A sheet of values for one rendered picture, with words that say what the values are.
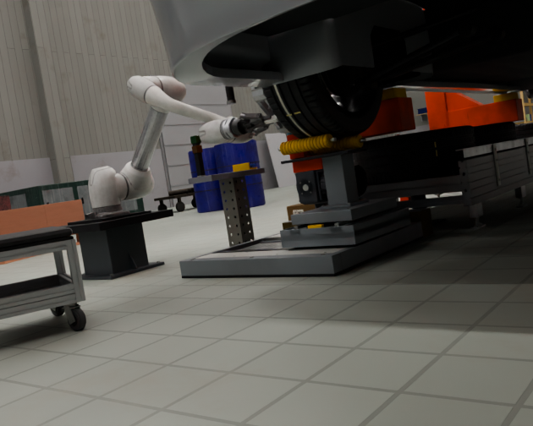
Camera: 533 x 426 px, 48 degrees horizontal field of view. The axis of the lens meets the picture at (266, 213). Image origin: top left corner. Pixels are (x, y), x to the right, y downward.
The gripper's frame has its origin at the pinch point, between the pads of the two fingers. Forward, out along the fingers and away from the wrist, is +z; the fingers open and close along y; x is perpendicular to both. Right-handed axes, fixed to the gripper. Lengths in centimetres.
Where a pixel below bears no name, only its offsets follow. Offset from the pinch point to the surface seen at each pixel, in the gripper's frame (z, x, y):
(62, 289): -20, -103, 34
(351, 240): 32, -40, -35
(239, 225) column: -58, -9, -58
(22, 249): -24, -99, 51
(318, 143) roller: 16.9, -4.7, -13.8
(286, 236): 1.0, -37.6, -32.3
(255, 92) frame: -2.0, 4.2, 12.2
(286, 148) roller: 0.3, -4.5, -13.6
